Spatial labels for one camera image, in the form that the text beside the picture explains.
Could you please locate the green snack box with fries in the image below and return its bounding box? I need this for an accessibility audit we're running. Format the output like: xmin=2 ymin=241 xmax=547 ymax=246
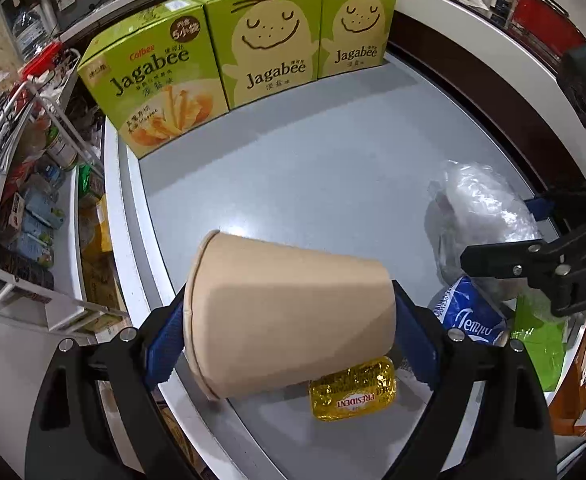
xmin=77 ymin=0 xmax=230 ymax=159

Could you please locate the green snack box smiling face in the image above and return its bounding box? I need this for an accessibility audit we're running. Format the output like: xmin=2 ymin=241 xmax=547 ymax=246
xmin=318 ymin=0 xmax=398 ymax=80
xmin=204 ymin=0 xmax=324 ymax=111

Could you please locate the blue white tissue packet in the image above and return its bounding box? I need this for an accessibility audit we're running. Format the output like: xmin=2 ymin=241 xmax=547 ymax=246
xmin=428 ymin=276 xmax=508 ymax=346

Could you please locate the large clear water bottle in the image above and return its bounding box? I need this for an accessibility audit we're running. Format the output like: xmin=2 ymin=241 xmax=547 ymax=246
xmin=12 ymin=2 xmax=54 ymax=61

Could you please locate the container with red lid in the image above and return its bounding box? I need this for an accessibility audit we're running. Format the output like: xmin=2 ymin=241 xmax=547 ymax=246
xmin=20 ymin=42 xmax=66 ymax=78

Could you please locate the white metal storage rack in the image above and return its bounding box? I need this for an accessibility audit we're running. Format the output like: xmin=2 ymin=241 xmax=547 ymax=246
xmin=0 ymin=47 xmax=128 ymax=333

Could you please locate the brown cardboard box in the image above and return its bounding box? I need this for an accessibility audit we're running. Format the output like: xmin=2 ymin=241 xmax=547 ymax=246
xmin=548 ymin=310 xmax=586 ymax=436

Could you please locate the green plastic packet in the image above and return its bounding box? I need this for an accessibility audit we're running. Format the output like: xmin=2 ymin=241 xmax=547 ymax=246
xmin=510 ymin=292 xmax=566 ymax=393

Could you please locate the white tin can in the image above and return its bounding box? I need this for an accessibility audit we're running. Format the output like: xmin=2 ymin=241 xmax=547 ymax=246
xmin=48 ymin=127 xmax=76 ymax=171

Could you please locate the red pot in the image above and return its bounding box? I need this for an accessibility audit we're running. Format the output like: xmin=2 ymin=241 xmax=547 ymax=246
xmin=505 ymin=0 xmax=586 ymax=63

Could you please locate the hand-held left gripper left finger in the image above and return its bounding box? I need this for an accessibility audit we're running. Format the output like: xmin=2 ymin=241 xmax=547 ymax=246
xmin=25 ymin=287 xmax=194 ymax=480

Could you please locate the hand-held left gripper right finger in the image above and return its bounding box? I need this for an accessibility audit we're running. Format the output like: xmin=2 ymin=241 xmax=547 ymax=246
xmin=380 ymin=280 xmax=558 ymax=480

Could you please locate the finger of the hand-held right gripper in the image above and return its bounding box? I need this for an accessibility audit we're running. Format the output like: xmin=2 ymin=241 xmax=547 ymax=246
xmin=460 ymin=240 xmax=574 ymax=286
xmin=523 ymin=177 xmax=586 ymax=233

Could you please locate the gold foil butter packet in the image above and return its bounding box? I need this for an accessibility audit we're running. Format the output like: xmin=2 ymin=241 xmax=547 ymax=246
xmin=308 ymin=356 xmax=398 ymax=423

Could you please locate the brown paper cup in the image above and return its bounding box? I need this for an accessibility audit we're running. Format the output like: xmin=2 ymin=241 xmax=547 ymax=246
xmin=183 ymin=230 xmax=398 ymax=401

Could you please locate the clear plastic bag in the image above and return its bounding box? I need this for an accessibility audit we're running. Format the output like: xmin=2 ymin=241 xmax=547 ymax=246
xmin=425 ymin=160 xmax=544 ymax=301

